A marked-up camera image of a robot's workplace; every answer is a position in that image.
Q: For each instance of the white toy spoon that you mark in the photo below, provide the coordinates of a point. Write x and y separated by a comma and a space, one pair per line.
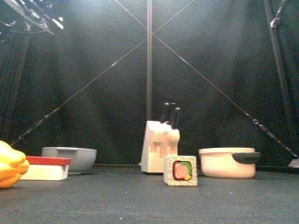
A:
173, 137

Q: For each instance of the upright metal frame pole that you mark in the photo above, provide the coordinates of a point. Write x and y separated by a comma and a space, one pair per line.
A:
149, 73

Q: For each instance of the white wooden knife block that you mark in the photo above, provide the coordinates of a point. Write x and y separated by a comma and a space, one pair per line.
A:
153, 159

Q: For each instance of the metal hook on pole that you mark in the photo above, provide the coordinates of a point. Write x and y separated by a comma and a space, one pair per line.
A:
276, 22

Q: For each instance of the grey toy pot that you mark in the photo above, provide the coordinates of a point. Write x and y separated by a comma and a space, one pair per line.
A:
79, 159

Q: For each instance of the slanted black frame pole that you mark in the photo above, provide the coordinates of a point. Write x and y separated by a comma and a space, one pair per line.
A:
276, 58

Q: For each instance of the yellow toy bell pepper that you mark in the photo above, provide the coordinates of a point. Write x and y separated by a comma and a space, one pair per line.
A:
11, 166

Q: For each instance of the white toy fork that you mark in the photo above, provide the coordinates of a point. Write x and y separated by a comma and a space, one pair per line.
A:
156, 137

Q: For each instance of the white box red lid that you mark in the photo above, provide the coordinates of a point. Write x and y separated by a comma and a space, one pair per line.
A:
44, 169

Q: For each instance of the toy sushi roll block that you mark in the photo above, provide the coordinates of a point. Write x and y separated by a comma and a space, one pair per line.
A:
180, 170

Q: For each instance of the white frame corner bracket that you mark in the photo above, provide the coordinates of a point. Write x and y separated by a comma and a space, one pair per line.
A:
294, 163

